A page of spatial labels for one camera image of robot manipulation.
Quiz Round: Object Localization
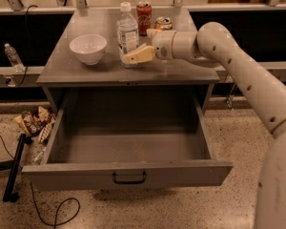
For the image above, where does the black floor cable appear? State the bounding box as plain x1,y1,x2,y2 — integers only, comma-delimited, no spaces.
0,125,81,229

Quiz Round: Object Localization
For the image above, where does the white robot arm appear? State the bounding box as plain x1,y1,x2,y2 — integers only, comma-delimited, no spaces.
121,22,286,229

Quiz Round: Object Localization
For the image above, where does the grey metal cabinet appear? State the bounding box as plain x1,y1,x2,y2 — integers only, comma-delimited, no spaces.
36,7,220,113

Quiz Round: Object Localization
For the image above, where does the black stand leg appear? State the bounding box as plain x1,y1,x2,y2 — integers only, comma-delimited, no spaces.
0,134,27,202

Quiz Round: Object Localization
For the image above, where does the white ceramic bowl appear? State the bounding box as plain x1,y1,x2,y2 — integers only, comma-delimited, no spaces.
69,34,107,65

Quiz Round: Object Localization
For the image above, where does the black hanging cable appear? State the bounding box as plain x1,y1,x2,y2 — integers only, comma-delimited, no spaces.
17,5,38,88

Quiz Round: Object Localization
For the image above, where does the grey open top drawer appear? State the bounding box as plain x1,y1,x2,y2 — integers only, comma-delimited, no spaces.
23,89,233,191

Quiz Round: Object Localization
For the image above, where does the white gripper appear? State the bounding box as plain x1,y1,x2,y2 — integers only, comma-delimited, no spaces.
121,29,176,65

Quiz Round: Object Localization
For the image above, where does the crushed plastic bottle on floor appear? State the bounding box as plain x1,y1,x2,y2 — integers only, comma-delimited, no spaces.
33,150,45,165

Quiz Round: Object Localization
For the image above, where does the crumpled orange soda can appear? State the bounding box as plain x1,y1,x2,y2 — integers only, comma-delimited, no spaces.
154,16,173,31

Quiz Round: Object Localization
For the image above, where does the brown snack chip bag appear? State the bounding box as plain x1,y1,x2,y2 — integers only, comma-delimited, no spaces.
14,106,55,144

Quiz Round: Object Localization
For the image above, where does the black drawer handle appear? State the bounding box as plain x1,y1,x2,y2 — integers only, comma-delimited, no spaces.
112,172,147,185

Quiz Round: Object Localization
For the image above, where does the small water bottle on ledge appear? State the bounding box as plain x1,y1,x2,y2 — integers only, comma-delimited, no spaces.
5,43,25,73

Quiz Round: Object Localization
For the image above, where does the clear plastic water bottle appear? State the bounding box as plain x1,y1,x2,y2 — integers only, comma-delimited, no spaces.
116,2,139,57

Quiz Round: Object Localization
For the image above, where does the red cola can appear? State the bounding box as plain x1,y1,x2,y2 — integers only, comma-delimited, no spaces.
136,1,152,36

